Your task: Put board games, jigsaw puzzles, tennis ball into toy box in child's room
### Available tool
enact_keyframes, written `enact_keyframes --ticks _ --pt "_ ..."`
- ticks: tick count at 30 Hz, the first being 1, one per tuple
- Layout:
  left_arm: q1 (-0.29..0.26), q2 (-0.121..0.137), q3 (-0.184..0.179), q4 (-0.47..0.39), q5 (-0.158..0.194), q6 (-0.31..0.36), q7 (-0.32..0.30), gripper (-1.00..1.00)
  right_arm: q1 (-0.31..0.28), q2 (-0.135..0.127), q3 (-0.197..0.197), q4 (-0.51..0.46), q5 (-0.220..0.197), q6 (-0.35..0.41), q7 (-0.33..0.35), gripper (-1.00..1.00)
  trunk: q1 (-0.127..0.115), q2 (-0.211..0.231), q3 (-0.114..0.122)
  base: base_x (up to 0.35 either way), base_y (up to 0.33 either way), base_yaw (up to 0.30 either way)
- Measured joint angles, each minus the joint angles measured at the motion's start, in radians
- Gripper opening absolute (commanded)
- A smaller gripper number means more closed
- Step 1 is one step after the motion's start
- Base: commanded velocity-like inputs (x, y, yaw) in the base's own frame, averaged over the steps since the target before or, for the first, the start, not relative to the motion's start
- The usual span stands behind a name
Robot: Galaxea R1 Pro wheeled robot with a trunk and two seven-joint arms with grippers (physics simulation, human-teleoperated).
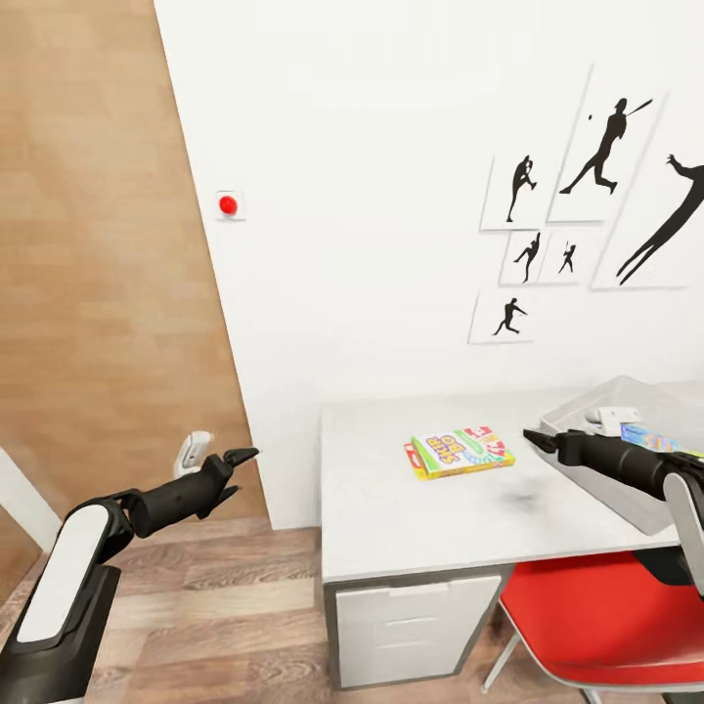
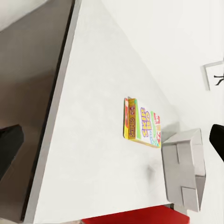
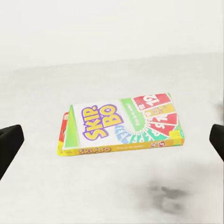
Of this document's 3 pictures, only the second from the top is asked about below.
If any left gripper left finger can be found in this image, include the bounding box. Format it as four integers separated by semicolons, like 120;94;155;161
0;124;24;180

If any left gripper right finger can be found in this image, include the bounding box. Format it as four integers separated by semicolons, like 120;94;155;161
209;124;224;161

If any board game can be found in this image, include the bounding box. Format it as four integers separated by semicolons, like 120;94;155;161
124;98;161;148

